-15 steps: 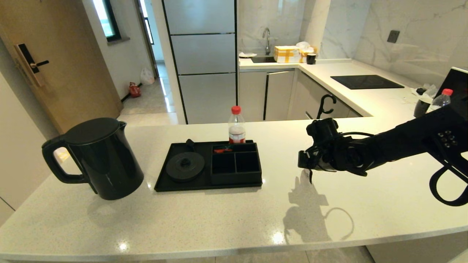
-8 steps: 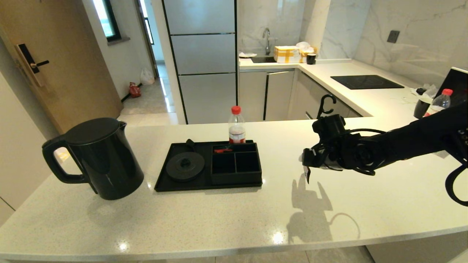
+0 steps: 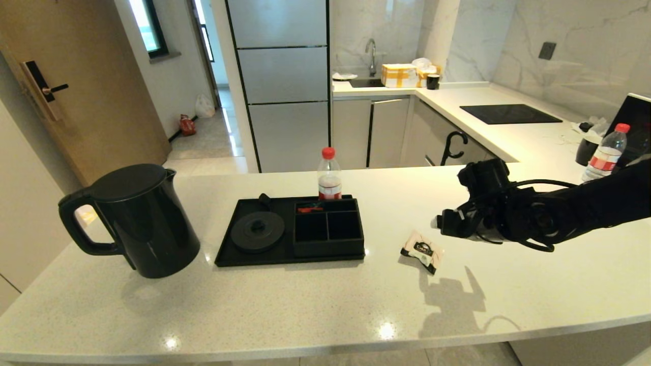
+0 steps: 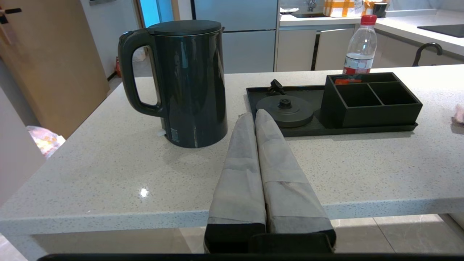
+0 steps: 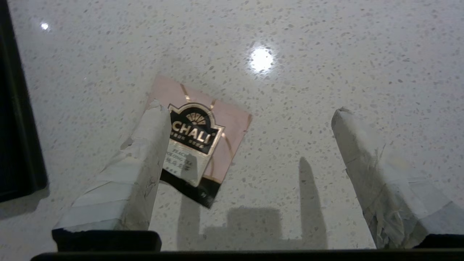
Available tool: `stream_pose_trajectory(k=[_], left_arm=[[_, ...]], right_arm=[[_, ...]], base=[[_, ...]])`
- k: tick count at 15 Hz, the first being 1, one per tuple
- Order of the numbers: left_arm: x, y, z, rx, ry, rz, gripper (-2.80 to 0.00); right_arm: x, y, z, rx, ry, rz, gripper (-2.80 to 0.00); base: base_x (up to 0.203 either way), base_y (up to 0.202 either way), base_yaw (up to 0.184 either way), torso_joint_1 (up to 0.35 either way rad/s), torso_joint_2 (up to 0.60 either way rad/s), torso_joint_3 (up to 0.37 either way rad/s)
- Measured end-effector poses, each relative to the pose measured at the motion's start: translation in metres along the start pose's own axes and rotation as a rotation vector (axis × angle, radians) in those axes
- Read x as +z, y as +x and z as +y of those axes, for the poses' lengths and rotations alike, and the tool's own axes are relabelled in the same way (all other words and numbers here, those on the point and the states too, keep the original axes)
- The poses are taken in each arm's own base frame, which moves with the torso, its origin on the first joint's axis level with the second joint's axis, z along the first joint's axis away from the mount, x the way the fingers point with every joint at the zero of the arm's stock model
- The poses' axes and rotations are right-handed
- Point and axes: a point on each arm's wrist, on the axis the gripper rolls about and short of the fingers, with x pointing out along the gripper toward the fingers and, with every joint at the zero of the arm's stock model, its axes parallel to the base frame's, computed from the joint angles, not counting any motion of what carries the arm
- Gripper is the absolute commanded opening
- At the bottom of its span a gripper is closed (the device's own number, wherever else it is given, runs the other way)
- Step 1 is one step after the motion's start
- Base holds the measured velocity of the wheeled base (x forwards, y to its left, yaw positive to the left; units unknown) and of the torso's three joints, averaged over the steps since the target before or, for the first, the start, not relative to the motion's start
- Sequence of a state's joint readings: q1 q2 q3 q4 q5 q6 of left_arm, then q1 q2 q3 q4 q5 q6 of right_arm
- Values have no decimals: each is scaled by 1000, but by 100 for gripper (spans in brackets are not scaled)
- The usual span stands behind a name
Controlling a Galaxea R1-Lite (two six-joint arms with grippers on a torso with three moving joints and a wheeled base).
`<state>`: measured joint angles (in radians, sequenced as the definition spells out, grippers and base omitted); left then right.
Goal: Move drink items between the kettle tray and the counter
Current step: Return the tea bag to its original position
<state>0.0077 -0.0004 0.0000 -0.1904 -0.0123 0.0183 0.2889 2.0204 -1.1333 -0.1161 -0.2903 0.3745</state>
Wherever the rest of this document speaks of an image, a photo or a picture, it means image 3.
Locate black serving tray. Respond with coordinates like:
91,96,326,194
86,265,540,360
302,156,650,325
214,196,366,268

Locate white tea bag packet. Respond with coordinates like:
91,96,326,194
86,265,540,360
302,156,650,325
400,230,444,275

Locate plain white plastic bag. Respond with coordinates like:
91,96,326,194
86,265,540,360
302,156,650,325
195,94,216,119

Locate grey refrigerator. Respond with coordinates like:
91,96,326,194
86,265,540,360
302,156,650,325
224,0,332,173

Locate water bottle with full label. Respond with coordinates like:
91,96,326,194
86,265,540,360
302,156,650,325
317,147,342,201

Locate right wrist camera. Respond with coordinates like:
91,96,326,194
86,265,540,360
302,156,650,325
458,159,511,197

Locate black screen appliance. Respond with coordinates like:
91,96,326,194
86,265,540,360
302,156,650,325
608,94,651,168

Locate dark framed window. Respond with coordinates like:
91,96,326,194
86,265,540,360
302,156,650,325
127,0,168,59

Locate cardboard box with yellow tape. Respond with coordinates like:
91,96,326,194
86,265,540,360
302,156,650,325
380,64,419,89

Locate chrome sink faucet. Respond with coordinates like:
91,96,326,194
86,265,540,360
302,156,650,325
365,39,378,78

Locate black door lock handle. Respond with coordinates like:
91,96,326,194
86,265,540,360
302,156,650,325
19,61,69,121

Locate round black kettle base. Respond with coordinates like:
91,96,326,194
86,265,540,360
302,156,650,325
230,211,286,254

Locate black compartment organizer box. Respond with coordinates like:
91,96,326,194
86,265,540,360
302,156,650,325
293,198,366,259

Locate water bottle with slanted label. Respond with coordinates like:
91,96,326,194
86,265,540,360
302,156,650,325
582,124,630,182

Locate black mug with white lid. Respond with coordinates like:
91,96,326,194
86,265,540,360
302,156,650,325
576,133,602,166

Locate grey kitchen base cabinets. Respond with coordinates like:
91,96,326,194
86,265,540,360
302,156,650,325
332,97,505,171

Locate black electric kettle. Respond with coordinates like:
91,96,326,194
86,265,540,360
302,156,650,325
58,163,201,279

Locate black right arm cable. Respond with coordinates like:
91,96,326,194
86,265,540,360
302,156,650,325
509,178,578,191

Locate black induction cooktop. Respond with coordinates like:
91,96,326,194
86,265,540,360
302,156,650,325
460,105,564,126

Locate wooden door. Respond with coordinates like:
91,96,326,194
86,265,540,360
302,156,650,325
0,0,171,187

